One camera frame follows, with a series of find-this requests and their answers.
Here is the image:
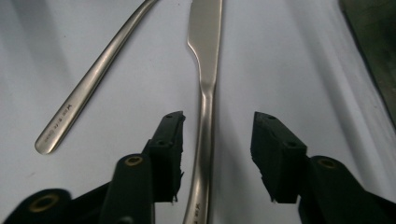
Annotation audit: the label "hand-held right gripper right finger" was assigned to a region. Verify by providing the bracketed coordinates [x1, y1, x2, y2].
[250, 111, 309, 204]

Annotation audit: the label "metal fork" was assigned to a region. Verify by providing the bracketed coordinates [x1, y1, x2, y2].
[34, 0, 161, 156]

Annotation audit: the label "metal knife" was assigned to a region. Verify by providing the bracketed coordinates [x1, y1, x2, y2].
[181, 0, 224, 224]

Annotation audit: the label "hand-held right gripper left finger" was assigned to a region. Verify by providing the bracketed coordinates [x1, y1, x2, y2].
[141, 110, 187, 203]

